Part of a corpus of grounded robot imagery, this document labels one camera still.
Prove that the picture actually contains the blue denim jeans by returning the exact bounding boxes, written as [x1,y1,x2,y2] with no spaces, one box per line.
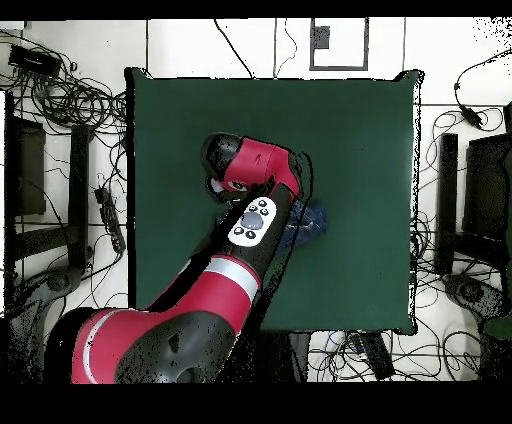
[279,197,330,251]

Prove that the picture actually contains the dark green table cloth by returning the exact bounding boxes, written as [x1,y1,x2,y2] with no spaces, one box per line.
[124,67,424,336]

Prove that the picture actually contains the black power strip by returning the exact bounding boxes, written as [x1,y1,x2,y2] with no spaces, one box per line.
[359,331,396,381]
[94,187,127,254]

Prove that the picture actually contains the black power adapter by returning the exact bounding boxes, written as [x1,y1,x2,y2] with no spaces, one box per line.
[458,104,486,130]

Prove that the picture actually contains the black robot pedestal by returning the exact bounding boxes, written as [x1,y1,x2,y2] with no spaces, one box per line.
[239,331,311,383]

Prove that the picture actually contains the grey square frame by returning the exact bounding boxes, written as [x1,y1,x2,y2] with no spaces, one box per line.
[308,17,370,72]

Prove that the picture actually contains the black stand frame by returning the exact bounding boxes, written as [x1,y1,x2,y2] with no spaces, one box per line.
[434,101,512,281]
[3,90,96,277]

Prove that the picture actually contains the tangle of black cables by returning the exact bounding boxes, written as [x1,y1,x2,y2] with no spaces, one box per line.
[0,29,129,137]

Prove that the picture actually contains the black box with cables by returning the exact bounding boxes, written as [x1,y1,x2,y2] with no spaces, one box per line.
[8,44,62,76]

